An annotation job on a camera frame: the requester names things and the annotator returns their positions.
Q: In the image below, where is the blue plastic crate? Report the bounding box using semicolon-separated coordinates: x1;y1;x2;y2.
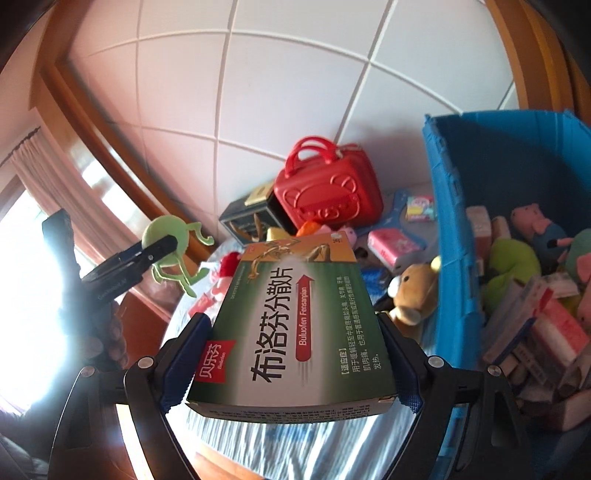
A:
422;110;591;432

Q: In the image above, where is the white padded wooden headboard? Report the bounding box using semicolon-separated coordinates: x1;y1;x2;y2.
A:
34;0;591;333

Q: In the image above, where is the pale green plush toy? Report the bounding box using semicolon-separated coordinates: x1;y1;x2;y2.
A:
566;228;591;287

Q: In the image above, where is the brown teddy bear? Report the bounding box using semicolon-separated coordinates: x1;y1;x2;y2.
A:
387;256;441;326

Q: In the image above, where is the pink curtain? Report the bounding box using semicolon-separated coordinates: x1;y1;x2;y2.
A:
0;131;107;259

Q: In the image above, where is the pink floral tissue packet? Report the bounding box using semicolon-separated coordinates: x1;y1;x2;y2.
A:
190;293;222;319

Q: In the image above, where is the small gold box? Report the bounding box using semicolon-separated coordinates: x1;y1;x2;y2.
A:
245;185;273;206

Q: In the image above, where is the person's left hand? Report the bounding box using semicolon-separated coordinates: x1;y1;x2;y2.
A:
90;300;131;370

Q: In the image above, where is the pile of medicine boxes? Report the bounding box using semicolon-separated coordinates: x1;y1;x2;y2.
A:
466;205;591;432

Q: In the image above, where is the pink pig plush toy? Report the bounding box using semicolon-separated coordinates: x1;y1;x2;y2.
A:
510;204;575;273

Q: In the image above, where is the black box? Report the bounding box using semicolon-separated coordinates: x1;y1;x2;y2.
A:
219;194;296;245

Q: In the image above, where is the colourful small packet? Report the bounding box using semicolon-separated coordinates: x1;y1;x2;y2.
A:
405;195;437;222

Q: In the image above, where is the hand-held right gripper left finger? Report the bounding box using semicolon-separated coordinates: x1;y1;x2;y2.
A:
48;313;218;480

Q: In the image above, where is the red handbag case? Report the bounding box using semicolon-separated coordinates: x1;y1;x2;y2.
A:
273;135;384;234

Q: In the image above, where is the green one-eyed monster toy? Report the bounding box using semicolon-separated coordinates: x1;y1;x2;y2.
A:
141;215;215;298

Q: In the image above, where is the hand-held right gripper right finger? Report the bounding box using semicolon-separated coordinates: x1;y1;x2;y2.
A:
376;311;550;480

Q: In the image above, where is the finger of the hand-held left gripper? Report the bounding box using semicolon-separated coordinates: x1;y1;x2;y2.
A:
106;235;179;278

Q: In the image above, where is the orange toy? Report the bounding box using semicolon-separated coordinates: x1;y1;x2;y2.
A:
295;220;333;238

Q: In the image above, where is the green medicine box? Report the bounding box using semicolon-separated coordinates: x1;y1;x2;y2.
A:
185;232;400;423

